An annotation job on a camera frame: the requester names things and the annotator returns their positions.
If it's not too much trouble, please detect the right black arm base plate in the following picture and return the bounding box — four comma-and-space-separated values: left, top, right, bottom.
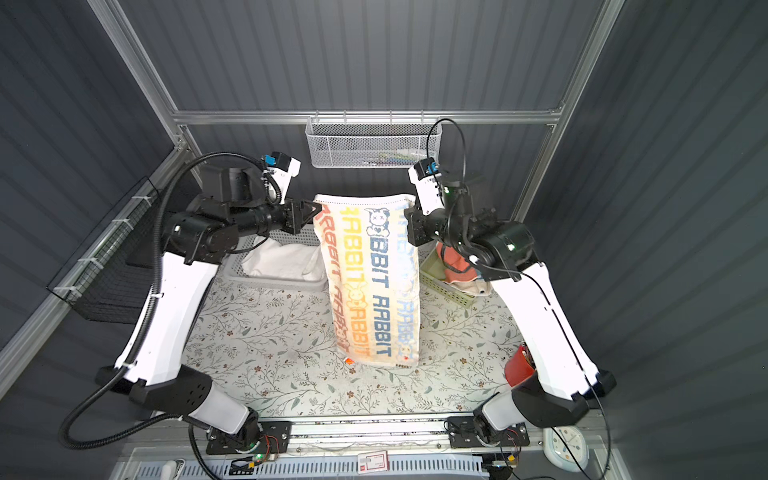
443, 416, 530, 449

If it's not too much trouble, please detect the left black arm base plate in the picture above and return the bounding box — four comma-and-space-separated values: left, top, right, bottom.
205, 421, 293, 455

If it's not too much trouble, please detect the green plastic towel basket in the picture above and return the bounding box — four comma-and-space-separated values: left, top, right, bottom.
420, 249, 479, 308

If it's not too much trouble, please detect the orange patterned towel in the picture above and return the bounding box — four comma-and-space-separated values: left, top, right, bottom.
313, 194, 421, 368

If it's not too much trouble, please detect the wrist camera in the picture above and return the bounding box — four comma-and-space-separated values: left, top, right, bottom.
264, 151, 301, 198
408, 157, 444, 215

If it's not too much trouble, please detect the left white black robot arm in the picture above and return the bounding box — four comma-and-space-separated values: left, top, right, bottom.
58, 152, 321, 453

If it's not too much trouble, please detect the pink towel with teal border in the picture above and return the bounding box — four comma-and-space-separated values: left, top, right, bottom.
436, 242, 480, 283

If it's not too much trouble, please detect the white ventilated cable duct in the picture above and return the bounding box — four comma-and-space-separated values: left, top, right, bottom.
134, 453, 487, 480

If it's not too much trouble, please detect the white wall clock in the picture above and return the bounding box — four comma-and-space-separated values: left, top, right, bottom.
543, 426, 589, 473

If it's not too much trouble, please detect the white wire wall basket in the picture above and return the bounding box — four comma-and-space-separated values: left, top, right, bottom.
305, 119, 443, 169

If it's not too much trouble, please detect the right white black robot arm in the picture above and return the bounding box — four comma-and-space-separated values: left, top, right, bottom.
405, 175, 616, 445

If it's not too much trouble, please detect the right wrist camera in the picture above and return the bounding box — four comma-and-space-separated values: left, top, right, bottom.
408, 157, 444, 215

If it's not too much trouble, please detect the white plastic laundry basket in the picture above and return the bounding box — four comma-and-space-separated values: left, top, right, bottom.
220, 224, 328, 291

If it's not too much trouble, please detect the black wire wall basket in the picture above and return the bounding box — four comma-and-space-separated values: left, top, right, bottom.
47, 177, 163, 325

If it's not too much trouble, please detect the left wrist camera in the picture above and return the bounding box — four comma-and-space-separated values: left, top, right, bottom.
264, 151, 301, 198

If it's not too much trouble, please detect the red pen cup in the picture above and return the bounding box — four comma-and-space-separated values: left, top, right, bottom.
504, 343, 536, 388

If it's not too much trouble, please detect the red white label card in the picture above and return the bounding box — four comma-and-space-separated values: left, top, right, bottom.
357, 451, 390, 474

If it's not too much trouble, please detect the white terry towel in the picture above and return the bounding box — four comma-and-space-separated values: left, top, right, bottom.
241, 239, 327, 282

